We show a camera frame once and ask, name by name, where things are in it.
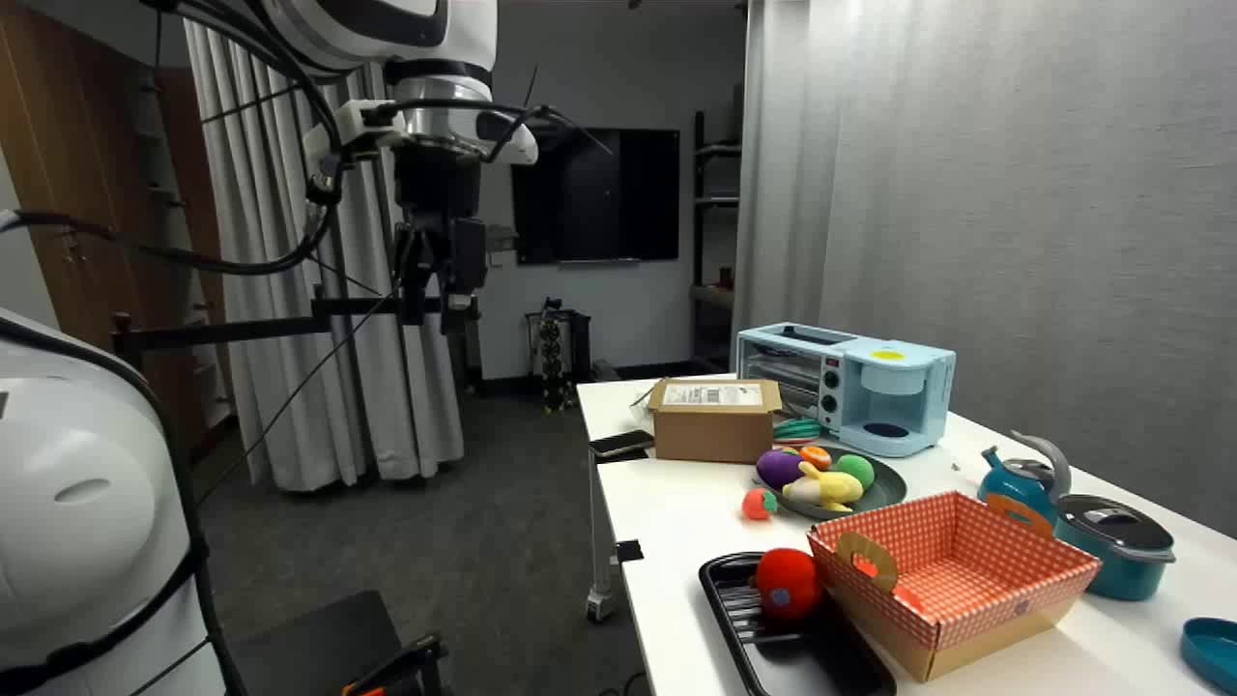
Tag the purple plush fruit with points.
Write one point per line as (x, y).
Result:
(779, 466)

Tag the black wall monitor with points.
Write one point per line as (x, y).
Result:
(602, 195)

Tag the teal toy kettle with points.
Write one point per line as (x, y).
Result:
(1020, 484)

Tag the brown cardboard box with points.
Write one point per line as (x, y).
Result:
(712, 418)

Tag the grey curtain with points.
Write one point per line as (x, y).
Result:
(1029, 195)

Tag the orange plush fruit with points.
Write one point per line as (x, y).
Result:
(815, 454)

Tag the black floor case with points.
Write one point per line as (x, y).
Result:
(312, 644)

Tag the white plush vegetable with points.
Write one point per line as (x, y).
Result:
(801, 493)

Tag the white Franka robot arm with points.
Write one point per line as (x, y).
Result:
(80, 518)

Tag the teal toy pot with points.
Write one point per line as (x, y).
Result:
(1121, 547)

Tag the light blue toy toaster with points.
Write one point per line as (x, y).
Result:
(851, 382)

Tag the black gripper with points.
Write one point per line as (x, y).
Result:
(438, 179)

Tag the orange black clamp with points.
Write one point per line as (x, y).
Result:
(401, 665)

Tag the black metal boom bar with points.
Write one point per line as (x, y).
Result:
(232, 331)

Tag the green plush vegetable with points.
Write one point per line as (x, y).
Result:
(856, 470)

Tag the white curtain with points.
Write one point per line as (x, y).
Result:
(334, 360)

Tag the red plush ball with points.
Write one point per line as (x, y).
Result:
(786, 585)

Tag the black plastic tray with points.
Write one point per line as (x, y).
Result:
(786, 650)

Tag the small blue toy pot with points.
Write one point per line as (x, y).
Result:
(1215, 650)

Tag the green toy utensil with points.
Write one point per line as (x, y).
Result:
(799, 427)

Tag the yellow plush banana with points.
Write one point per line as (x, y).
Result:
(841, 488)

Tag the dark green plate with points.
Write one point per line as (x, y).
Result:
(887, 488)

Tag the red-orange plush tomato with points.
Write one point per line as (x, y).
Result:
(757, 506)

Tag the orange checked paper basket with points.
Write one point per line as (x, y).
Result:
(953, 582)

